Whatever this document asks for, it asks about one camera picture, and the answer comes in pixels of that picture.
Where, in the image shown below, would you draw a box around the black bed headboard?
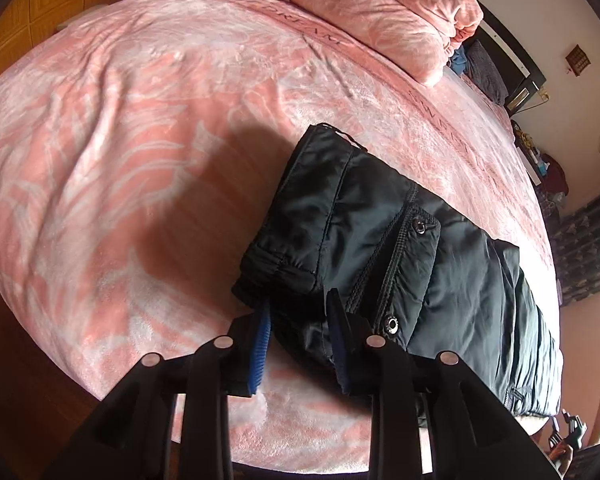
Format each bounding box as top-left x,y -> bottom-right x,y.
472,3 -> 546,116

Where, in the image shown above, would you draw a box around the dark patterned curtain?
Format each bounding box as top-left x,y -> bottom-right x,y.
550,196 -> 600,306

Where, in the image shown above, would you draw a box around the brown wall ornament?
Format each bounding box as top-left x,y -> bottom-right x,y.
566,44 -> 591,77

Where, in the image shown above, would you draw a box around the black pants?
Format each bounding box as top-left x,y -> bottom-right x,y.
233,124 -> 562,417

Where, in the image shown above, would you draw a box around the pink floral bed blanket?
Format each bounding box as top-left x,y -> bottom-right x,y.
0,0 -> 566,476

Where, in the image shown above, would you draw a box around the dark grey pillow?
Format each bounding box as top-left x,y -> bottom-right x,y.
466,40 -> 509,105

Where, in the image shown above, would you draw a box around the white bedside table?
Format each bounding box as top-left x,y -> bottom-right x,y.
510,119 -> 547,186

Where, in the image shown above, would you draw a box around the dark red garment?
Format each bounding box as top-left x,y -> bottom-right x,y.
542,154 -> 569,196

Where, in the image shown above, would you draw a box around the blue cloth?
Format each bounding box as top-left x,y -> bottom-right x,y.
448,46 -> 468,76

